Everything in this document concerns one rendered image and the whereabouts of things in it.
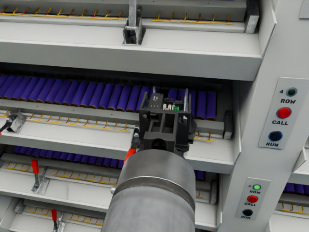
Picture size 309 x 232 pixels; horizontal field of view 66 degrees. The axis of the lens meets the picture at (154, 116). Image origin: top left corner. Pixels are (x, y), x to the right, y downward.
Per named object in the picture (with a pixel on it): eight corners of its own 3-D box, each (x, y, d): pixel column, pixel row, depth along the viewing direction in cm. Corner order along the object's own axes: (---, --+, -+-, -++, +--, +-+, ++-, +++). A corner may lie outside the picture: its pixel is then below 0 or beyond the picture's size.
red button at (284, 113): (288, 118, 34) (292, 109, 33) (277, 118, 35) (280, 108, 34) (286, 115, 35) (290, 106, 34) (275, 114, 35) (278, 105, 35)
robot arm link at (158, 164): (191, 233, 28) (111, 222, 29) (192, 197, 32) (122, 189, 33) (199, 182, 23) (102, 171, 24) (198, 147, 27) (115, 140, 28)
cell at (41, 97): (57, 84, 56) (45, 105, 53) (50, 83, 57) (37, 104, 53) (54, 78, 55) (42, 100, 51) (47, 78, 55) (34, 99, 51)
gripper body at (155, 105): (193, 92, 36) (192, 144, 26) (189, 136, 41) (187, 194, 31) (144, 89, 37) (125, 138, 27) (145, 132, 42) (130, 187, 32)
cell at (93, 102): (106, 88, 54) (97, 110, 51) (99, 87, 55) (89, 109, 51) (104, 83, 53) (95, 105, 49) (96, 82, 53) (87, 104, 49)
